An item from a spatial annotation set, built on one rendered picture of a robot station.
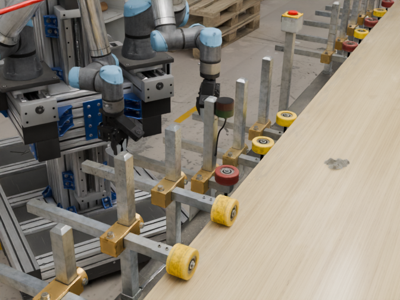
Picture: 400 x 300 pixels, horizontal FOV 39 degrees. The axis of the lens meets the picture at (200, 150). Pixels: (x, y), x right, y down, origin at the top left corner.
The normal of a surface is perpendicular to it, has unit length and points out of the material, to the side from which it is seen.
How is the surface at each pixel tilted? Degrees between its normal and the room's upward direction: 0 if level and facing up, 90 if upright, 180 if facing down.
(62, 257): 90
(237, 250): 0
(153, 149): 0
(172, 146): 90
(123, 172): 90
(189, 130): 0
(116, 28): 90
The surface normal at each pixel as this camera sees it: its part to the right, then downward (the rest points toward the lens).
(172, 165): -0.46, 0.43
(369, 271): 0.02, -0.87
